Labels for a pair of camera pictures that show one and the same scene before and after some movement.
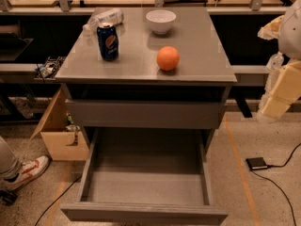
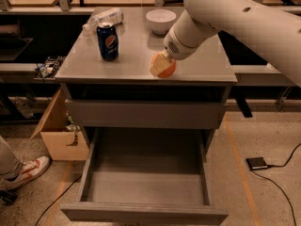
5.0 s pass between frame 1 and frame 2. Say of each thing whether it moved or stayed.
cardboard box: stayed
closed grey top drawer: stayed
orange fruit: moved
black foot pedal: stayed
